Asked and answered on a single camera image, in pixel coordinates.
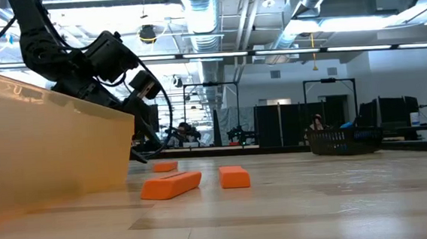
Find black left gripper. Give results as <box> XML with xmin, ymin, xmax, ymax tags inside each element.
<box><xmin>120</xmin><ymin>92</ymin><xmax>165</xmax><ymax>165</ymax></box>

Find orange eraser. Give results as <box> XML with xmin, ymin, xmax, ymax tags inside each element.
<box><xmin>138</xmin><ymin>170</ymin><xmax>204</xmax><ymax>202</ymax></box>
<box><xmin>217</xmin><ymin>164</ymin><xmax>252</xmax><ymax>190</ymax></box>
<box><xmin>152</xmin><ymin>159</ymin><xmax>180</xmax><ymax>174</ymax></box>

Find person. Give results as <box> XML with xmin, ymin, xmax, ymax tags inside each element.
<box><xmin>164</xmin><ymin>120</ymin><xmax>203</xmax><ymax>150</ymax></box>
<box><xmin>307</xmin><ymin>113</ymin><xmax>330</xmax><ymax>132</ymax></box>

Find orange translucent plastic bin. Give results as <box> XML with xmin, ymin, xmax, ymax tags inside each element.
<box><xmin>0</xmin><ymin>54</ymin><xmax>142</xmax><ymax>222</ymax></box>

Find black partition panel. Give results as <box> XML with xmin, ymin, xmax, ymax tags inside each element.
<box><xmin>253</xmin><ymin>98</ymin><xmax>352</xmax><ymax>150</ymax></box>

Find small black mesh basket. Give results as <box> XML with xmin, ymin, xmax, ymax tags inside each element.
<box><xmin>304</xmin><ymin>124</ymin><xmax>386</xmax><ymax>159</ymax></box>

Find black monitors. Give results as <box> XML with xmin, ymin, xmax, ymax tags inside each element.
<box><xmin>357</xmin><ymin>94</ymin><xmax>422</xmax><ymax>133</ymax></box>

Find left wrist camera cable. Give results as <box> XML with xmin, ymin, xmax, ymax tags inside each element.
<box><xmin>133</xmin><ymin>56</ymin><xmax>177</xmax><ymax>162</ymax></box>

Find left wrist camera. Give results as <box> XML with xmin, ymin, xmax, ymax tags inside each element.
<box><xmin>126</xmin><ymin>68</ymin><xmax>164</xmax><ymax>103</ymax></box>

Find black aluminium rig frame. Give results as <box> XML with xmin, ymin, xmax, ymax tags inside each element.
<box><xmin>129</xmin><ymin>130</ymin><xmax>427</xmax><ymax>175</ymax></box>

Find black background rig frame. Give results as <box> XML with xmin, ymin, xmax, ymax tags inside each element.
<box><xmin>182</xmin><ymin>80</ymin><xmax>244</xmax><ymax>149</ymax></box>
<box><xmin>302</xmin><ymin>76</ymin><xmax>360</xmax><ymax>129</ymax></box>

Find yellow hanging cord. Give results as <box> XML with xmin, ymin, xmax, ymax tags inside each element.
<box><xmin>307</xmin><ymin>32</ymin><xmax>319</xmax><ymax>72</ymax></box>

